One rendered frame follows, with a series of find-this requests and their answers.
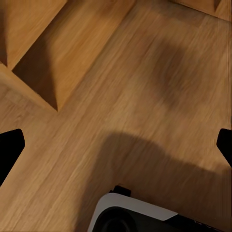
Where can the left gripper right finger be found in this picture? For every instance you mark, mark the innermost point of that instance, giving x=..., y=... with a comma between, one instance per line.
x=224, y=143

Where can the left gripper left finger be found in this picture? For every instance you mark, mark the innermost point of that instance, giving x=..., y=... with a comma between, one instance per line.
x=12, y=144

